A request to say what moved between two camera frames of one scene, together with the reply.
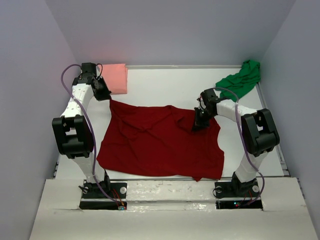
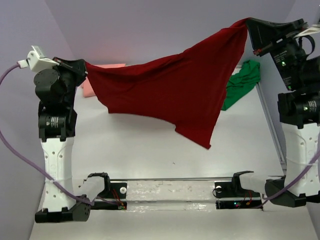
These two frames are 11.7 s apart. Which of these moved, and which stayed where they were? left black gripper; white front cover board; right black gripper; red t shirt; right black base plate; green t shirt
Moved: right black gripper; red t shirt; left black gripper
Stayed: green t shirt; right black base plate; white front cover board
